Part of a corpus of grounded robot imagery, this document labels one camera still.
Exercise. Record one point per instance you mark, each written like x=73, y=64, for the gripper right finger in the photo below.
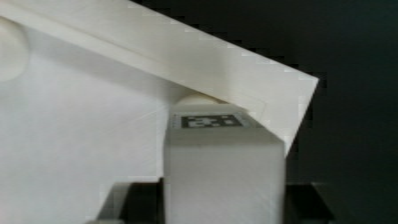
x=332, y=203

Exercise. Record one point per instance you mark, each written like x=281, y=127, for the white table leg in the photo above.
x=222, y=166

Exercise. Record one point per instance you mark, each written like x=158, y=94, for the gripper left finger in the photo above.
x=108, y=215

